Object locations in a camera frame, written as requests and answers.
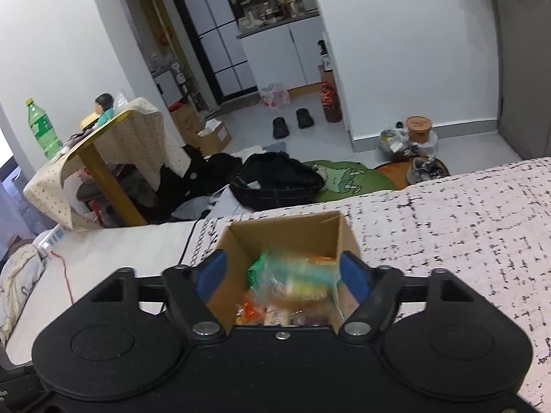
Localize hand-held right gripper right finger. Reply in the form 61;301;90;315
340;252;491;345

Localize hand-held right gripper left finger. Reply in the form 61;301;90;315
73;250;227;345

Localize orange snack packet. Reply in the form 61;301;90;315
235;300;261;326

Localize teal yellow snack packet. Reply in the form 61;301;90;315
258;247;341;306

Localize brown cardboard box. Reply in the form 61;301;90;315
206;211;363;328

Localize green floor mat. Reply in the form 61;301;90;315
301;160;396;203

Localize orange floor mat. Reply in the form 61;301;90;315
372;161;450;190

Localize cream cloth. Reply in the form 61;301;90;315
0;245;47;345

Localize black bag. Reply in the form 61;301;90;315
229;151;326;211

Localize grey sneakers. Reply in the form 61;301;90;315
407;157;446;186

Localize black white printed blanket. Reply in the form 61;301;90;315
178;157;551;411

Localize open floor carton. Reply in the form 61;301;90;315
197;119;233;151

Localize clear plastic trash bag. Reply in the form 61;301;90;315
378;128;416;158

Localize yellow wooden table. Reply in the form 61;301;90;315
60;109;149;228

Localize small table with cloth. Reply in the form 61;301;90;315
23;97;190;231

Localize brown floor carton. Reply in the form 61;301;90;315
170;101;203;147

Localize white power strip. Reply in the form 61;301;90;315
37;226;65;250

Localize brown lidded tub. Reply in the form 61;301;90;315
405;115;432;144

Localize red labelled bottle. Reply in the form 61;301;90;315
319;81;344;123

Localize small white cabinet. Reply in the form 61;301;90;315
153;69;190;108

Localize pink plastic bag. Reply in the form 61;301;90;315
259;83;291;109

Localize doll figure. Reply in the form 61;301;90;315
82;92;119;130

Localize small desk fan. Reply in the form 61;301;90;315
168;58;186;84

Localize green plastic bottle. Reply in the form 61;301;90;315
27;98;64;161

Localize black framed glass door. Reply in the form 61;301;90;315
166;0;259;104

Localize grey wardrobe panel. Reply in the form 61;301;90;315
486;0;551;162

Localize cluttered kitchen shelf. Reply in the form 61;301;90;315
221;0;321;35

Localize red cable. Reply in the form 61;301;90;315
51;251;81;311

